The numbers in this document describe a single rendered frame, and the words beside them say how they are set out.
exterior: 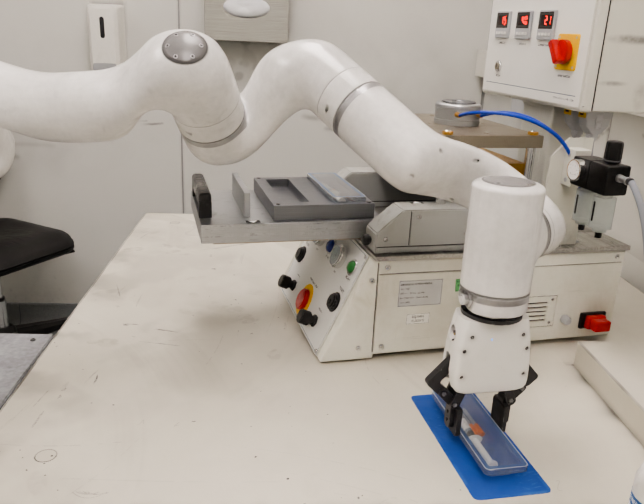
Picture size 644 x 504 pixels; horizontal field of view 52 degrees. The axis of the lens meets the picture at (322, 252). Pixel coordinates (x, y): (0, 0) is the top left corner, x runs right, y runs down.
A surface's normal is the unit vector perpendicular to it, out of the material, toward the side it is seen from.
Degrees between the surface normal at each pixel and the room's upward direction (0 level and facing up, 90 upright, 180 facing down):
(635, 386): 0
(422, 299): 90
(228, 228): 90
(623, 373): 0
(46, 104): 79
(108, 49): 90
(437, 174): 109
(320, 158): 90
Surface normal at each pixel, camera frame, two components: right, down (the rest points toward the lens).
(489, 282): -0.43, 0.27
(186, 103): 0.00, 0.88
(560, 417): 0.04, -0.95
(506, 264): -0.06, 0.32
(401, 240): 0.25, 0.32
